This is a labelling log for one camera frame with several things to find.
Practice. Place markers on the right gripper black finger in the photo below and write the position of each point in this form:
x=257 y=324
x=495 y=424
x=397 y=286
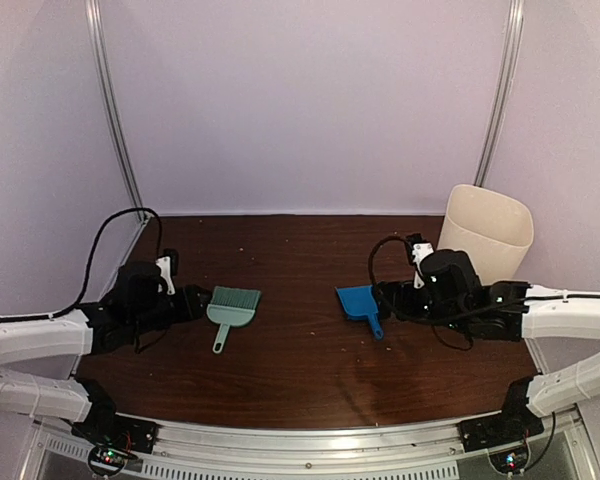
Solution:
x=388 y=289
x=387 y=308

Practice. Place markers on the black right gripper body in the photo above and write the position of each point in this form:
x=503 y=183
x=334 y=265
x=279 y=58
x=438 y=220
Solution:
x=409 y=310

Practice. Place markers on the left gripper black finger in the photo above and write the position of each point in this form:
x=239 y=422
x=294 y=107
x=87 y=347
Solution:
x=195 y=312
x=196 y=295

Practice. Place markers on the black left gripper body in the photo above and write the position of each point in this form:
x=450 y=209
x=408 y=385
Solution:
x=150 y=317

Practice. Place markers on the blue plastic dustpan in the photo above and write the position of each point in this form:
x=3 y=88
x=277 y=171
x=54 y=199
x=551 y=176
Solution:
x=359 y=304

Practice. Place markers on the green hand brush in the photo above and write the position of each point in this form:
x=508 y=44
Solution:
x=230 y=308

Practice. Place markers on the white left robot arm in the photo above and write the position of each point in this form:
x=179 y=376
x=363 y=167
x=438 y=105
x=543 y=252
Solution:
x=73 y=332

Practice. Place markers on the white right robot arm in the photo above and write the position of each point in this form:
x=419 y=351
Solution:
x=513 y=311

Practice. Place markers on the beige plastic waste bin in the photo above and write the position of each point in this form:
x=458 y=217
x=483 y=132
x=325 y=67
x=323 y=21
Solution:
x=496 y=231

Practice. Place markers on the left circuit board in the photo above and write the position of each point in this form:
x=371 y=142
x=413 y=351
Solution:
x=105 y=461

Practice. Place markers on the circuit board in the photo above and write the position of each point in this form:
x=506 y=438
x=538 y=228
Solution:
x=105 y=461
x=509 y=462

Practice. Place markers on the right circuit board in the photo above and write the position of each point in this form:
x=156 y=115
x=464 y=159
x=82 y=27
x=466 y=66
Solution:
x=509 y=462

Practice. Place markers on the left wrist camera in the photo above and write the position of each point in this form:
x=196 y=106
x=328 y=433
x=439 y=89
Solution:
x=168 y=263

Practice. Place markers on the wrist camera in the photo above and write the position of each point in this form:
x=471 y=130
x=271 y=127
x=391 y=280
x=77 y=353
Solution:
x=168 y=263
x=417 y=250

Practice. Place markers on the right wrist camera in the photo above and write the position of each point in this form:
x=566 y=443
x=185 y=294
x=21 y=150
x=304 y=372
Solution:
x=417 y=250

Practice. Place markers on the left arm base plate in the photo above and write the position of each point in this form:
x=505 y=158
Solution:
x=126 y=434

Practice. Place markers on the aluminium front rail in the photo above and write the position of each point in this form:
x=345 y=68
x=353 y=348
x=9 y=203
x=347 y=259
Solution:
x=426 y=450

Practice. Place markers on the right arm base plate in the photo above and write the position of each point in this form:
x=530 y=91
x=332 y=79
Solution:
x=498 y=429

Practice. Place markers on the left aluminium frame post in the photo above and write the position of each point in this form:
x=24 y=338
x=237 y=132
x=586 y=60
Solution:
x=112 y=115

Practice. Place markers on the aluminium frame post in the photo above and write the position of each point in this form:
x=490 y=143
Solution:
x=112 y=115
x=511 y=49

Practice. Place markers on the right aluminium frame post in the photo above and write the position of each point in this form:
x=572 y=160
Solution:
x=511 y=49

